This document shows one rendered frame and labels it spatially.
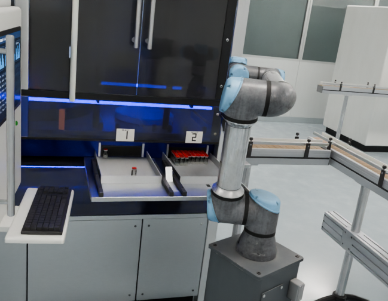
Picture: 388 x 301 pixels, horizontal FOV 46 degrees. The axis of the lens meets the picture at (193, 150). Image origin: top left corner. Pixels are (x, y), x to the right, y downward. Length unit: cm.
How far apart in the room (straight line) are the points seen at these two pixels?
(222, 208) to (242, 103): 39
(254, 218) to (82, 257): 107
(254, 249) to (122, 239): 91
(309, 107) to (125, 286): 595
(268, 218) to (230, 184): 19
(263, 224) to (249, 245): 10
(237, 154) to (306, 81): 636
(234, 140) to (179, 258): 116
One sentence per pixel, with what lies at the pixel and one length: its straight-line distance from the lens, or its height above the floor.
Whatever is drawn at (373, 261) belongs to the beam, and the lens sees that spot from 256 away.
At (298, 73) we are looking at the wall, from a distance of 772.
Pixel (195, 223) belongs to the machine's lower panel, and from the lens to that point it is 242.
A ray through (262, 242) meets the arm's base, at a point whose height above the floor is 86.
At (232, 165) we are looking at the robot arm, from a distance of 152.
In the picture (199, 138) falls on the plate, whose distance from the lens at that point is 224.
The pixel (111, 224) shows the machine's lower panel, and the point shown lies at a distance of 233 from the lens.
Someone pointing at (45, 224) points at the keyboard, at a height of 83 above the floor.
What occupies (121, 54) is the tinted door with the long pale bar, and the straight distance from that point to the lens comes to 209.
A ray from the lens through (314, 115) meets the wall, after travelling 806.
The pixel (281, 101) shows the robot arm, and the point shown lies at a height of 138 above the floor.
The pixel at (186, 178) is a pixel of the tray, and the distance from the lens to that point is 200.
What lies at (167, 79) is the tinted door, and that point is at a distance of 214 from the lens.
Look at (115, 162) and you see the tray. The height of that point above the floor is 88.
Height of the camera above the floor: 161
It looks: 17 degrees down
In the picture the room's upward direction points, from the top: 7 degrees clockwise
